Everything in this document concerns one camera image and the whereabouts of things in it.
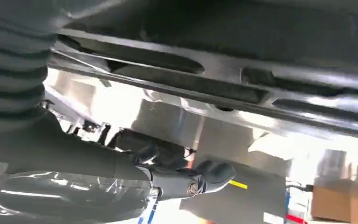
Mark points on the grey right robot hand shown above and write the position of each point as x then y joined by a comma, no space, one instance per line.
74,154

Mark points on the clear plastic cover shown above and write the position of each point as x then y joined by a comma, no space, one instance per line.
58,198

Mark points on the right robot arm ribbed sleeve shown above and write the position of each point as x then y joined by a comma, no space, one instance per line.
12,61

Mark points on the dark grey carpet mat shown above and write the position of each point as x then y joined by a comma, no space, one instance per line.
234,207

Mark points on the brown cardboard box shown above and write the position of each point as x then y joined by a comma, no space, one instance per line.
342,201

